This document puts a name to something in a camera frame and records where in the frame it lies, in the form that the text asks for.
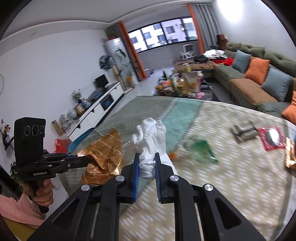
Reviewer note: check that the left orange grey curtain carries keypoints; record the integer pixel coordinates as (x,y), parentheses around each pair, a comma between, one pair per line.
(118,30)

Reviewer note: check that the gold foil snack bag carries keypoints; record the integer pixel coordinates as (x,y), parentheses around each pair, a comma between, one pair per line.
(106,159)

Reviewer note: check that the right orange grey curtain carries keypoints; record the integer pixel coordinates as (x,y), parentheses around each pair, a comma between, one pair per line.
(206,24)

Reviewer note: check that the framed picture on cabinet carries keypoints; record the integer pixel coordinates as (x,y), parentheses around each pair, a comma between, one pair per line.
(79,108)

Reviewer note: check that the left hand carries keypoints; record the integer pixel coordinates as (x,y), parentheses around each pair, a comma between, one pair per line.
(44,195)

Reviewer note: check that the pile of clothes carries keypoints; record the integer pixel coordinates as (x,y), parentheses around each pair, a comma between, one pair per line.
(215,56)

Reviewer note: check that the teal plastic trash bin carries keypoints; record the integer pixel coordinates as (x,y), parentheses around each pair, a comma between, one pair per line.
(78,140)

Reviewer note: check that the red packet with disc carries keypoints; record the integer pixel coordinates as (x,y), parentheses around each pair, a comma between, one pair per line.
(272,138)

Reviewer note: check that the red plastic bag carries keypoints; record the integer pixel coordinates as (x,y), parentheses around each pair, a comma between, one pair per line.
(62,145)

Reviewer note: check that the white standing air conditioner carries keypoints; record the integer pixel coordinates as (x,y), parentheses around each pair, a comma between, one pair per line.
(112,46)

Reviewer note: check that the blue cushion far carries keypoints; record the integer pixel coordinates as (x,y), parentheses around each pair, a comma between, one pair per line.
(241,61)

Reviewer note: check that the cluttered coffee table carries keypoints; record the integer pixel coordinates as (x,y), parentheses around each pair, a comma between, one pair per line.
(195,84)

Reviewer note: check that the black side stand with plants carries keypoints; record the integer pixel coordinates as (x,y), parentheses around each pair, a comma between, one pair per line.
(5,135)

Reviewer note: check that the white office chair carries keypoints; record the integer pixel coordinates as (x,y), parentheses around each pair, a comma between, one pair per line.
(188,51)

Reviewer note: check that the orange cushion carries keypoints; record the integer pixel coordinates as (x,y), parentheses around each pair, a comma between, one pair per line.
(257,70)
(290,112)

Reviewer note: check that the small silver black packet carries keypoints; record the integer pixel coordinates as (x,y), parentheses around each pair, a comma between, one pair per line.
(244,131)

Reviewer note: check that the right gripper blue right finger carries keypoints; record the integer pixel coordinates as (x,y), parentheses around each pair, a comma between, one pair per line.
(201,212)

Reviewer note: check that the pink sleeve left forearm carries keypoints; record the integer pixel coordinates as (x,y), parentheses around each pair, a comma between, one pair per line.
(22,211)

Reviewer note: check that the orange cushion near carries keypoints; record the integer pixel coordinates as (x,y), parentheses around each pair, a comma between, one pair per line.
(290,112)

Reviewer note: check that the orange cushion far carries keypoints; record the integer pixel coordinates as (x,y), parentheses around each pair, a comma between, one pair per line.
(257,70)

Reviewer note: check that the tall potted plant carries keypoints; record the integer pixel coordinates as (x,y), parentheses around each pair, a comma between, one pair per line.
(129,67)

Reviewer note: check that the white black tv cabinet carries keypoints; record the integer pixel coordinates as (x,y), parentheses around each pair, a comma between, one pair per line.
(97,112)

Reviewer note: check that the copper foil wrapper under cup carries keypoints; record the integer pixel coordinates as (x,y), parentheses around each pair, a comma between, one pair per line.
(290,160)

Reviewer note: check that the window with black frame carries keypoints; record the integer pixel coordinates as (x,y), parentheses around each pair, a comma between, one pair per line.
(160,34)

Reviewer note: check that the blue cushion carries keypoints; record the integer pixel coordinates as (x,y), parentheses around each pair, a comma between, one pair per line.
(241,61)
(277,84)

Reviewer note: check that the clear green plastic wrapper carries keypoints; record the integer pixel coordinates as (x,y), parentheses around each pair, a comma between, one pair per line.
(200,150)

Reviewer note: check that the blue cushion near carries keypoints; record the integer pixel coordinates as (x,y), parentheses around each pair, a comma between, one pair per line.
(277,84)

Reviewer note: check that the patterned tablecloth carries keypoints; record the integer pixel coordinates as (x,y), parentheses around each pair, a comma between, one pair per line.
(254,180)

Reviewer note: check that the small black monitor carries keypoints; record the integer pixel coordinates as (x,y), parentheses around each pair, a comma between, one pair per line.
(101,81)

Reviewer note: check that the orange peel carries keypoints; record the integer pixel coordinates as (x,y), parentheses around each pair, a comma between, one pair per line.
(173,155)

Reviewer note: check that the orange grey curtain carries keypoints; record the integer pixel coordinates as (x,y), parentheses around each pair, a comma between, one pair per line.
(118,30)
(206,24)

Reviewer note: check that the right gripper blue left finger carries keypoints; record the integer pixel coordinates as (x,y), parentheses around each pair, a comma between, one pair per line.
(92,213)

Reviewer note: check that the green brown sectional sofa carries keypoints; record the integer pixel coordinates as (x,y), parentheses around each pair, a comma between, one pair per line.
(243,91)

